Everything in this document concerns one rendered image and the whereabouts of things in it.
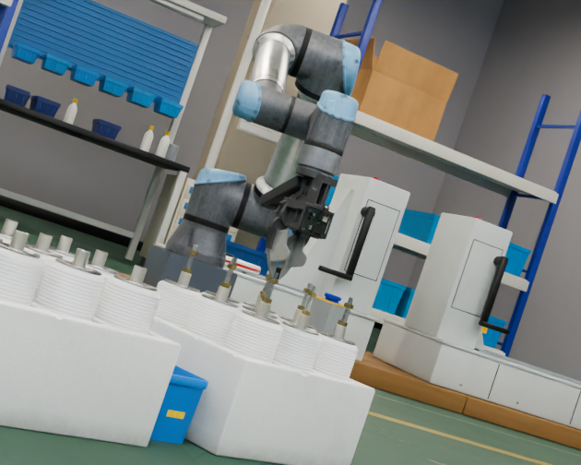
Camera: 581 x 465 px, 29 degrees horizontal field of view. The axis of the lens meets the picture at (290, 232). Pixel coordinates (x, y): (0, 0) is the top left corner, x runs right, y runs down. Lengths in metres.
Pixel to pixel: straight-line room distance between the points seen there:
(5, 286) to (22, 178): 8.77
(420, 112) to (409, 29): 4.16
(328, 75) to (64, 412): 1.09
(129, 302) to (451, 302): 3.04
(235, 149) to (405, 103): 1.63
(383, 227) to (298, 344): 2.45
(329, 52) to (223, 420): 0.91
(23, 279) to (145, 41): 6.58
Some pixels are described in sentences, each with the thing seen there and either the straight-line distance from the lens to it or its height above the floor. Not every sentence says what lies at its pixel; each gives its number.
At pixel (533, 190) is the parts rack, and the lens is 7.97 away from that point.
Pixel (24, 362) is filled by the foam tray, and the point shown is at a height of 0.10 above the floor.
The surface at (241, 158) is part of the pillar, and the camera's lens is 8.57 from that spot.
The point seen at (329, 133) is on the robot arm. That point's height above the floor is 0.62.
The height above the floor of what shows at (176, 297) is 0.23.
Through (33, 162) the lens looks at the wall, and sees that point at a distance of 10.46.
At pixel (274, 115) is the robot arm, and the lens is 2.14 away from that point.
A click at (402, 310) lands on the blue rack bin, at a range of 7.63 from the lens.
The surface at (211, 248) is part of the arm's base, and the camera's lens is 2.66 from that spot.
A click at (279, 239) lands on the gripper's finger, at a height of 0.40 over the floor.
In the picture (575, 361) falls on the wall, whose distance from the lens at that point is 9.25.
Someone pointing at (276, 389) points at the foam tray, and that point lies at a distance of 2.06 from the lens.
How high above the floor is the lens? 0.37
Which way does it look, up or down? 1 degrees up
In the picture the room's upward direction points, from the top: 19 degrees clockwise
